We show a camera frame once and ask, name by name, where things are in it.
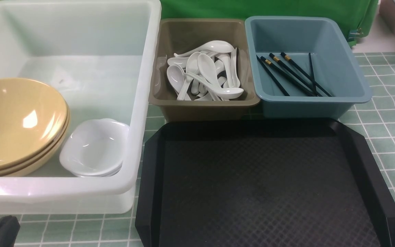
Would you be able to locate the white ceramic soup spoon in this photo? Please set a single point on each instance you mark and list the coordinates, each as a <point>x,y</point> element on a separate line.
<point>229,93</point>

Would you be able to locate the white square dish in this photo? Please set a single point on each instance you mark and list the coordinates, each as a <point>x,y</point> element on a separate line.
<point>96,140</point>

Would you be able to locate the yellow noodle bowl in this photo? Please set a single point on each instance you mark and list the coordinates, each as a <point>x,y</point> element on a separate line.
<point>32,114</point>

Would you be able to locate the black chopstick gold tip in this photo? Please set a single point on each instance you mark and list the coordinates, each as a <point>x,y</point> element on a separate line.
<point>273,77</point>
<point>310,77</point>

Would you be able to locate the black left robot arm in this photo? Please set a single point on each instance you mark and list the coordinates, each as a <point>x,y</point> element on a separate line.
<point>9,228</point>

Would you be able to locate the stacked yellow bowl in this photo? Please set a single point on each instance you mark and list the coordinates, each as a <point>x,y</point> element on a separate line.
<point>40,159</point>

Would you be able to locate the left white spoon in bin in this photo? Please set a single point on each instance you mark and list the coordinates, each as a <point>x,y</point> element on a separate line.
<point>175,75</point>

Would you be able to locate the white spoon in bin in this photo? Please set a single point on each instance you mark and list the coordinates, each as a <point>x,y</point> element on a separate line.
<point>218,46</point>
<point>232,79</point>
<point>207,68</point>
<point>175,75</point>

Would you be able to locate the centre white spoon in bin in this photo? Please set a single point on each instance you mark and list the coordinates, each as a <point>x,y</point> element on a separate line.
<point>207,68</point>

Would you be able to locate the right white spoon in bin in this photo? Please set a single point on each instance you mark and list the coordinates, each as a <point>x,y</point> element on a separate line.
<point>232,79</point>

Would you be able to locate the top white spoon in bin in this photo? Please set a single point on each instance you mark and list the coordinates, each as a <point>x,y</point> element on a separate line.
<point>218,46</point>

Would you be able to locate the brown plastic bin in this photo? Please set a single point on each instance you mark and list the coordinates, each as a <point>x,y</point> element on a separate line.
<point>182,35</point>

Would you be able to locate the black chopstick in bin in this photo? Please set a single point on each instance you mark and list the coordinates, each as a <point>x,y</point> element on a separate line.
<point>291,80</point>
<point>288,69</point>

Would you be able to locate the black serving tray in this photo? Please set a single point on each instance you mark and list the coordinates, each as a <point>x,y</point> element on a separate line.
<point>262,183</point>

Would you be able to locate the large white plastic tub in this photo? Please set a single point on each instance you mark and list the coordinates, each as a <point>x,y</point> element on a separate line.
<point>100,55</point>

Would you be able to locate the blue plastic bin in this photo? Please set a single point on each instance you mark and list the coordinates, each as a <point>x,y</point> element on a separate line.
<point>335,67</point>

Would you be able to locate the stacked white dish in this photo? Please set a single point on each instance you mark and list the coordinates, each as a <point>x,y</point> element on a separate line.
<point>87,169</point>

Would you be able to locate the green backdrop cloth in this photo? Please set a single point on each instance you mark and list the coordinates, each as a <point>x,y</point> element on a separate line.
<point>354,17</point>

